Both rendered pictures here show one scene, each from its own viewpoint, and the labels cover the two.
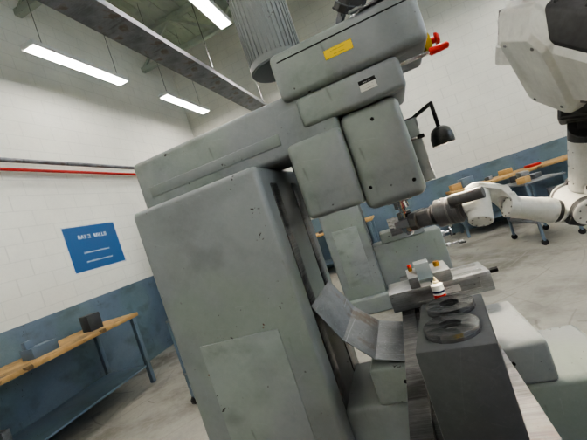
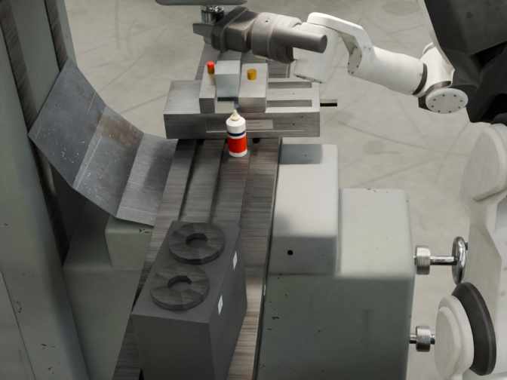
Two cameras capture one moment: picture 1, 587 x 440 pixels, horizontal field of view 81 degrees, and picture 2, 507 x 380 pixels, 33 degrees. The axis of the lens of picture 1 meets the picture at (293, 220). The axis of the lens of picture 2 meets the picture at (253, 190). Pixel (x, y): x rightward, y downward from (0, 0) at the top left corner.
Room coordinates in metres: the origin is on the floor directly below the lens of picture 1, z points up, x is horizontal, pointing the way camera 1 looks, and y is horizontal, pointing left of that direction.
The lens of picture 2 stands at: (-0.37, -0.15, 2.00)
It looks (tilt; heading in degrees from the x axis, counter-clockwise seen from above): 38 degrees down; 350
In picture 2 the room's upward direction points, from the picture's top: 4 degrees counter-clockwise
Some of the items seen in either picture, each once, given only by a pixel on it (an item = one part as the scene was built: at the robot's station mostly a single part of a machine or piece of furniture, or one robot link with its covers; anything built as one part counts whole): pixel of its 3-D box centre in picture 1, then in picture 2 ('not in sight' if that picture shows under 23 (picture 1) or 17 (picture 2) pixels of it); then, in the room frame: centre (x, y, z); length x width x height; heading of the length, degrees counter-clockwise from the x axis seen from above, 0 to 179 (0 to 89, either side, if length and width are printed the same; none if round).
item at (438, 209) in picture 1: (432, 216); (253, 34); (1.10, -0.43, 1.23); 0.13 x 0.12 x 0.10; 138
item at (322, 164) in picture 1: (330, 175); not in sight; (1.22, -0.18, 1.47); 0.24 x 0.19 x 0.26; 163
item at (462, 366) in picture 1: (466, 364); (194, 307); (0.62, -0.21, 1.01); 0.22 x 0.12 x 0.20; 156
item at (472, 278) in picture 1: (435, 281); (243, 100); (1.29, -0.43, 0.97); 0.35 x 0.15 x 0.11; 75
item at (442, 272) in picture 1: (439, 271); (253, 87); (1.28, -0.46, 1.00); 0.15 x 0.06 x 0.04; 165
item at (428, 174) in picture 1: (419, 150); not in sight; (1.13, -0.47, 1.45); 0.04 x 0.04 x 0.21; 73
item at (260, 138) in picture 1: (239, 154); not in sight; (1.31, 0.12, 1.66); 0.80 x 0.23 x 0.20; 73
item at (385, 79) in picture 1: (352, 101); not in sight; (1.18, -0.32, 1.68); 0.34 x 0.24 x 0.10; 73
